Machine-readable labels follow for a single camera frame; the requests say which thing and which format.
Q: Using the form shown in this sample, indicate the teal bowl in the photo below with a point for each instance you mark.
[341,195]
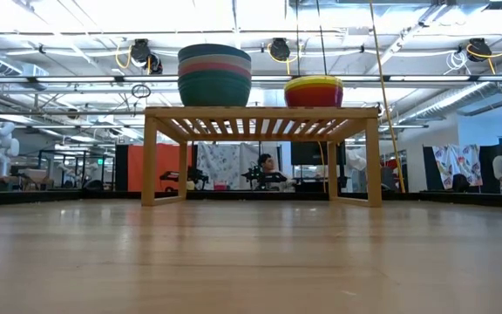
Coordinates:
[214,91]

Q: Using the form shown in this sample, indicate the purple bowl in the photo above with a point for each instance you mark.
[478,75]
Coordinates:
[313,101]

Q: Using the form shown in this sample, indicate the red bowl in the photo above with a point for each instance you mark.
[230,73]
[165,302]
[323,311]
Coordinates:
[313,90]

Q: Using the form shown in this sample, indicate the pink bowl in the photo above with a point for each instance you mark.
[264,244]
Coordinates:
[214,70]

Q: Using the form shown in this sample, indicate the blue bowl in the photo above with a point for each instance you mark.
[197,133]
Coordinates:
[214,50]

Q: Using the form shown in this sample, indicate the black distant robot arm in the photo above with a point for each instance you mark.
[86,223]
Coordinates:
[185,176]
[264,178]

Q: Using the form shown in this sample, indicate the wooden slatted shelf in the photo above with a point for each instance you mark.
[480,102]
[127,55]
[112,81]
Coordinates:
[259,112]

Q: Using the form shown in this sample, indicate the white floral sheet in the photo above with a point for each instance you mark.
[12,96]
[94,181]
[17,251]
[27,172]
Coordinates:
[225,161]

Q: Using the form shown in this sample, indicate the distant pink box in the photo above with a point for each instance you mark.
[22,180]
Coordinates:
[221,187]

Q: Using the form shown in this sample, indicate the black monitor screen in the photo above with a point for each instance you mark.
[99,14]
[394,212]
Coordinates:
[310,152]

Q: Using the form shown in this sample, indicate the distant pale yellow tub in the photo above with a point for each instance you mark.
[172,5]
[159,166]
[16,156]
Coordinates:
[191,186]

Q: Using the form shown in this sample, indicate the orange partition panel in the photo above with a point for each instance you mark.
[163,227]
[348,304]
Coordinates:
[164,165]

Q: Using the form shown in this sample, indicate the narrow black partition panel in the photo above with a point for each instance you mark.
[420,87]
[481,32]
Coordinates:
[121,168]

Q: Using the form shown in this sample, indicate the colourful patterned cloth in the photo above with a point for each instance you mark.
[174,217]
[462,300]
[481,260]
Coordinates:
[456,161]

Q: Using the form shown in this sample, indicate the pale beige bin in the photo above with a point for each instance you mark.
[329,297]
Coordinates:
[35,175]

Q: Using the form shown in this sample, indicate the black aluminium table frame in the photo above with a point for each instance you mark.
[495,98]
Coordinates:
[37,198]

